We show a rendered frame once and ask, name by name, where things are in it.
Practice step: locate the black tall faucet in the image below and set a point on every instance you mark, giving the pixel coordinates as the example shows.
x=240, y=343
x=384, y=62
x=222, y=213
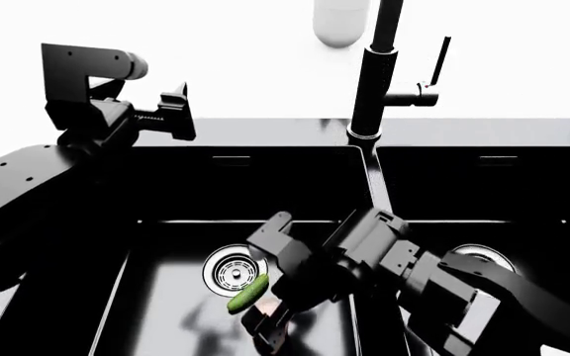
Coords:
x=371, y=85

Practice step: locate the pinkish brown vegetable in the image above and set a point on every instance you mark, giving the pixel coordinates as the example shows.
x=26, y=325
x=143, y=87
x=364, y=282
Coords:
x=271, y=307

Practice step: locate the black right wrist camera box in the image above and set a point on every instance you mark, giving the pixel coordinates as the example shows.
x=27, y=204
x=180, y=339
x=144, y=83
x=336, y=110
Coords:
x=369, y=237

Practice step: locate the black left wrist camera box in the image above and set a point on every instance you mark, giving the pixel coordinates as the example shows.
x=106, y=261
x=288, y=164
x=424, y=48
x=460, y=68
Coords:
x=67, y=70

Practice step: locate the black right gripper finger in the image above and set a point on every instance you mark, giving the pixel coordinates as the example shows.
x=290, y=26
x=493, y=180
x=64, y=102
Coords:
x=275, y=241
x=265, y=332

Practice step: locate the white rounded cylinder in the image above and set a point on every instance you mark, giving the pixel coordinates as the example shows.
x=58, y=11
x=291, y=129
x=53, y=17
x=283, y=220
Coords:
x=339, y=22

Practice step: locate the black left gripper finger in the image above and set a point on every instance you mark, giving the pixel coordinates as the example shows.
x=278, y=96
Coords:
x=178, y=96
x=178, y=124

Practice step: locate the black double sink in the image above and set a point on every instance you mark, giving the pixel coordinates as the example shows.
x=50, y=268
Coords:
x=176, y=319

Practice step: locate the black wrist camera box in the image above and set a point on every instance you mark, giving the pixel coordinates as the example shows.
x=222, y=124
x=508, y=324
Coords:
x=369, y=237
x=67, y=70

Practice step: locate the green cucumber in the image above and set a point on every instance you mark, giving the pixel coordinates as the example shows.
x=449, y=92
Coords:
x=248, y=293

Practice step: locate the steel sink drain strainer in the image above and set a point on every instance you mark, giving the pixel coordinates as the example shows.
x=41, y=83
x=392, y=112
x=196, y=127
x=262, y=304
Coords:
x=485, y=254
x=225, y=272

